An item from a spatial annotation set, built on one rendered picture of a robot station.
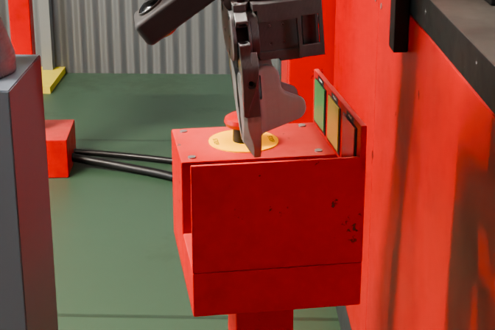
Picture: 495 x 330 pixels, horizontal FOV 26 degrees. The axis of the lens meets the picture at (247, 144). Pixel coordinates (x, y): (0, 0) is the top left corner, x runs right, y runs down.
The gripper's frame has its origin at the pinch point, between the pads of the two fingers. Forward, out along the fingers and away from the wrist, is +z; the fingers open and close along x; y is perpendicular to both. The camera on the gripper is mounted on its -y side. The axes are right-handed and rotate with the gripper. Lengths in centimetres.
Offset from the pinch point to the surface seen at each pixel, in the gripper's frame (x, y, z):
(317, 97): 12.0, 9.4, 0.3
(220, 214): -4.7, -3.7, 4.7
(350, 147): -2.2, 9.3, 0.9
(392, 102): 55, 29, 16
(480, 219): 1.4, 23.0, 11.9
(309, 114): 132, 31, 43
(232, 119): 9.0, -0.2, 0.4
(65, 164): 210, -28, 74
